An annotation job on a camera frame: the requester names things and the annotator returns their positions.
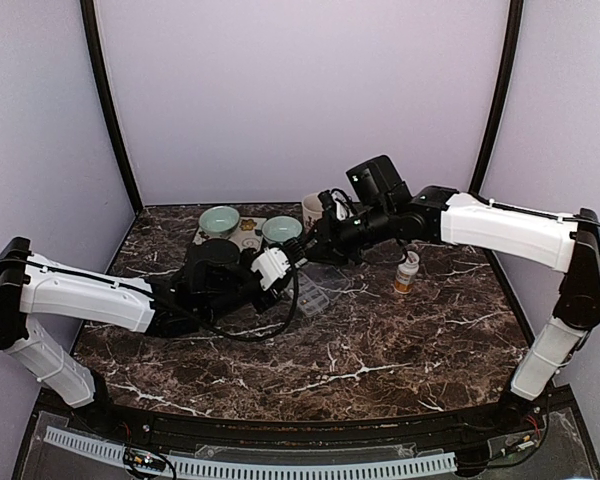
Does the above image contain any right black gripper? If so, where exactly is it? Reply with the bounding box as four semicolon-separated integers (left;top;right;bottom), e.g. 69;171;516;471
297;204;393;269

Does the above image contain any large orange label pill bottle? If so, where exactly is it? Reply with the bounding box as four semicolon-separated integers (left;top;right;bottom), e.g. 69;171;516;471
394;251;420;294

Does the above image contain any clear plastic pill organizer box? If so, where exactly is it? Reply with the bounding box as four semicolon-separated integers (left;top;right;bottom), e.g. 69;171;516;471
298;263;352;317

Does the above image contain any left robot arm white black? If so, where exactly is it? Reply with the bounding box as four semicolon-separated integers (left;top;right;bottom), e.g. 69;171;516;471
0;237;299;436

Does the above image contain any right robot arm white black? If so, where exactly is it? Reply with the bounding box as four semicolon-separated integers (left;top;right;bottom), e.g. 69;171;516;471
306;155;600;434

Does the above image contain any square floral ceramic plate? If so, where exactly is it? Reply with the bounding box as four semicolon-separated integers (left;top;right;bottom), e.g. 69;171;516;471
192;217;266;250

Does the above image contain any left teal ceramic bowl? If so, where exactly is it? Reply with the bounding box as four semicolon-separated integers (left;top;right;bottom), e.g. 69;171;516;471
199;206;241;238

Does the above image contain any teal ceramic bowl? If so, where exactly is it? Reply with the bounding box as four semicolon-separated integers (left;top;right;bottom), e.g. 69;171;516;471
262;216;303;244
199;206;241;238

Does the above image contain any cream mug with coral pattern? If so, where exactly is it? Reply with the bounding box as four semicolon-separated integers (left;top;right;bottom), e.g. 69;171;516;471
301;193;323;233

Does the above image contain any right teal ceramic bowl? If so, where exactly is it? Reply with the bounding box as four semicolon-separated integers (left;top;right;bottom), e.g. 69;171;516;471
262;216;303;244

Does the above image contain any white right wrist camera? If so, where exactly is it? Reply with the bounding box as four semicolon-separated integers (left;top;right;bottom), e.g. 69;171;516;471
318;188;356;221

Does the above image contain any white slotted cable duct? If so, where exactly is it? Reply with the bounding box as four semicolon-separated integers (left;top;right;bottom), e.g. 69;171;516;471
43;427;457;480

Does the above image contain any right black frame post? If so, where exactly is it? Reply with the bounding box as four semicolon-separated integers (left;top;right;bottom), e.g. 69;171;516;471
468;0;525;194

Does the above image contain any black frame post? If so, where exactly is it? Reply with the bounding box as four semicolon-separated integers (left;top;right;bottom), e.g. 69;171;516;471
79;0;144;215
468;0;525;194

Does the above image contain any black front rail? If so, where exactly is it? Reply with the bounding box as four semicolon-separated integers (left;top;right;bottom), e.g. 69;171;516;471
29;387;581;454

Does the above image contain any left black frame post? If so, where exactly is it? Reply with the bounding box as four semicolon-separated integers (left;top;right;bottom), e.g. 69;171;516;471
79;0;144;215

